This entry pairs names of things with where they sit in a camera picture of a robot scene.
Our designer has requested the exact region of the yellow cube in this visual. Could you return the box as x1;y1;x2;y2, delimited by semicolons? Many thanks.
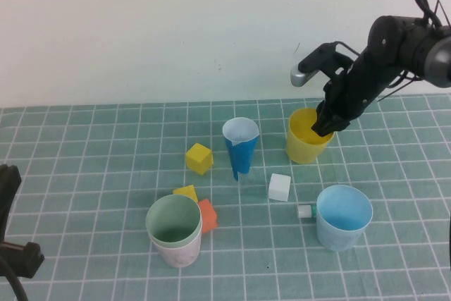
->
185;142;214;176
172;184;199;203

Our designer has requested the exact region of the teal checked tablecloth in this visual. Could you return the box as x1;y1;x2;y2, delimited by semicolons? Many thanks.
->
0;93;451;301

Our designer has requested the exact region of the orange cube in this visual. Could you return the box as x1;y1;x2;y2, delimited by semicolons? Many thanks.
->
197;198;219;234

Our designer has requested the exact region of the white cube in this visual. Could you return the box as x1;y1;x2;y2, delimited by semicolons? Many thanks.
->
268;173;292;202

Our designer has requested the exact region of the black right camera cable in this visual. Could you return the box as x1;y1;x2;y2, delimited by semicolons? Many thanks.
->
333;40;362;59

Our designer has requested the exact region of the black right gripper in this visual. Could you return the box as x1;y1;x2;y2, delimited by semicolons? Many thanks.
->
311;54;402;137

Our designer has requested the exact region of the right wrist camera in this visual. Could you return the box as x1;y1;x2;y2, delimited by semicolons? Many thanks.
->
290;42;360;87

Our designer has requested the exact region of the green plastic cup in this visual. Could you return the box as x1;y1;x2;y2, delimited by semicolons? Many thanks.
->
145;194;203;250

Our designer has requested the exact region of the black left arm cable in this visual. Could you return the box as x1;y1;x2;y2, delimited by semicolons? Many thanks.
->
0;262;29;301

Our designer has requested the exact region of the black right arm cable loop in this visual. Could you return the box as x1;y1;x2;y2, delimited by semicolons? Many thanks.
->
412;0;443;29

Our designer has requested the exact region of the blue paper cone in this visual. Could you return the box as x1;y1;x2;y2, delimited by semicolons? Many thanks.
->
222;116;261;182

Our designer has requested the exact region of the light blue plastic cup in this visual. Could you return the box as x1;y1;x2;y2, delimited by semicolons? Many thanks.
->
316;184;373;252

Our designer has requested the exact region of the yellow plastic cup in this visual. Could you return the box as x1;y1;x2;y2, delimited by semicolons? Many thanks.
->
285;107;335;165

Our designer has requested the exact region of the white green glue stick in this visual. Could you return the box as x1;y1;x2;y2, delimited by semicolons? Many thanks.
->
297;204;318;219

